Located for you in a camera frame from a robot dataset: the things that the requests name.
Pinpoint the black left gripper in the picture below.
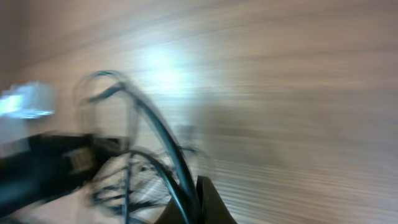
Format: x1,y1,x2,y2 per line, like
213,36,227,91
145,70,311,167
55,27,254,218
1,134,122,217

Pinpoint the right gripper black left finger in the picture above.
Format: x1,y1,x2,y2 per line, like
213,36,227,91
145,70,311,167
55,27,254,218
154,198,185,224

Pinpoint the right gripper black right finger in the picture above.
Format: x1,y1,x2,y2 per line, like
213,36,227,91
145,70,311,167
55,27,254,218
196,176,237,224

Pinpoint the black cable bundle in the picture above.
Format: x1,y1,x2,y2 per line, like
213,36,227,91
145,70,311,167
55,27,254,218
73,70,212,224

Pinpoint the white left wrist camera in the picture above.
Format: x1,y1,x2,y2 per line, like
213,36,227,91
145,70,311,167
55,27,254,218
1,82,56,155

